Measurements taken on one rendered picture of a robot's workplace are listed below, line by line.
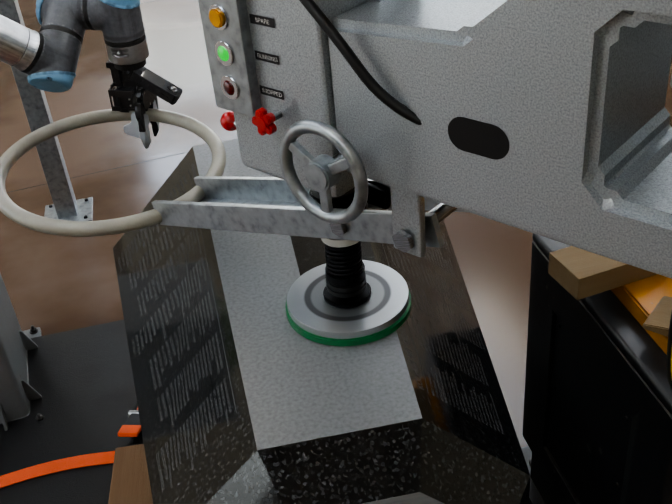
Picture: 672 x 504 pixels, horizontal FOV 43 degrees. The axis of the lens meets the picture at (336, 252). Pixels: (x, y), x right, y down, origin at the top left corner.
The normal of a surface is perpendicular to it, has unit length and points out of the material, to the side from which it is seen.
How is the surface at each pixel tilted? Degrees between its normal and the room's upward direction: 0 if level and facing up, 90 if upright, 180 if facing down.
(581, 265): 0
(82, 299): 0
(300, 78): 90
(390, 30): 90
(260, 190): 90
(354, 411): 0
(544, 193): 90
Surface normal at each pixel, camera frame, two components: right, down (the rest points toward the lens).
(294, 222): -0.64, 0.48
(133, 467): -0.08, -0.83
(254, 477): -0.52, -0.07
